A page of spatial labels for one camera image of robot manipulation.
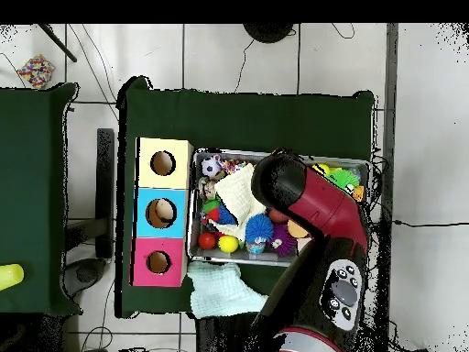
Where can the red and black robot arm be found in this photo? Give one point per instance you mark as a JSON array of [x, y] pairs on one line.
[[322, 213]]

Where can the wooden box with three holes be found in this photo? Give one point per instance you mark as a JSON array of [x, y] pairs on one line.
[[178, 220]]

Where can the clear mesh bin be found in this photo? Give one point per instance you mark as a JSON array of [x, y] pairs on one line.
[[242, 258]]

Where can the cream waffle cloth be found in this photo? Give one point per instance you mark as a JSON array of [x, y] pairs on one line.
[[236, 202]]

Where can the small soccer ball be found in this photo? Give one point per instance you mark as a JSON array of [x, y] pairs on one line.
[[211, 166]]

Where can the blue spiky ball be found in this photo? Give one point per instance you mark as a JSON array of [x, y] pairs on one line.
[[259, 229]]

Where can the brown toy football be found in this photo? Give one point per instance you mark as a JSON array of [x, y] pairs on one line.
[[277, 215]]

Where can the yellow-green ball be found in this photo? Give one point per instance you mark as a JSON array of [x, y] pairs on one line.
[[229, 243]]

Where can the red ball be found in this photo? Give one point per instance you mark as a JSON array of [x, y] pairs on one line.
[[207, 240]]

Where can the purple spiky ball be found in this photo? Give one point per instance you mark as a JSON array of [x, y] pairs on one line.
[[282, 239]]

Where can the dark green tablecloth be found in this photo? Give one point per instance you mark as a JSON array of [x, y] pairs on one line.
[[220, 117], [33, 198]]

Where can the yellow tennis ball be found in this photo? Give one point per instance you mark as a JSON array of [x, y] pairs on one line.
[[321, 169]]

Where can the mint green cloth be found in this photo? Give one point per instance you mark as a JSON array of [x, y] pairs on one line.
[[220, 290]]

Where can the green spiky ball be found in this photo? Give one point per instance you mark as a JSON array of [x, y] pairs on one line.
[[344, 178]]

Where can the black chair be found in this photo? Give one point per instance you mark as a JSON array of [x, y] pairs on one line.
[[105, 191]]

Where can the black round stand base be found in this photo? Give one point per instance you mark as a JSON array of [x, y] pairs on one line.
[[268, 31]]

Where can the black rod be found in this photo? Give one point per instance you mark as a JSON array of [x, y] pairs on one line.
[[57, 42]]

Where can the multicoloured patterned object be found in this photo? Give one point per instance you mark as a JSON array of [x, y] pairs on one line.
[[35, 71]]

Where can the yellow cup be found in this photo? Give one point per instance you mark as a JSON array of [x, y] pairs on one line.
[[10, 276]]

